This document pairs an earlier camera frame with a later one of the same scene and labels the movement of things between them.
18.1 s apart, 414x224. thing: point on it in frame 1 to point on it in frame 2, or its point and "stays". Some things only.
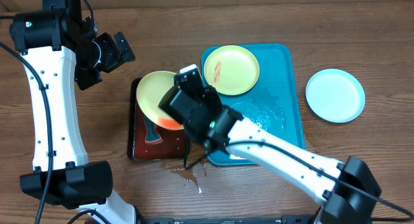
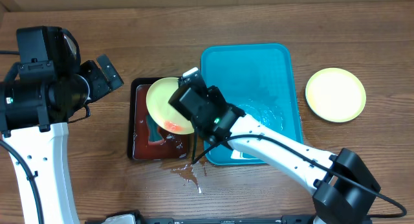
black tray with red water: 174,145 stays
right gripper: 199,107 stays
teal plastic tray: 272,103 stays
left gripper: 114,55 to 101,87
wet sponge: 152,134 stays
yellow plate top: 231,70 to 168,117
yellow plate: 152,89 to 335,94
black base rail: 285,219 stays
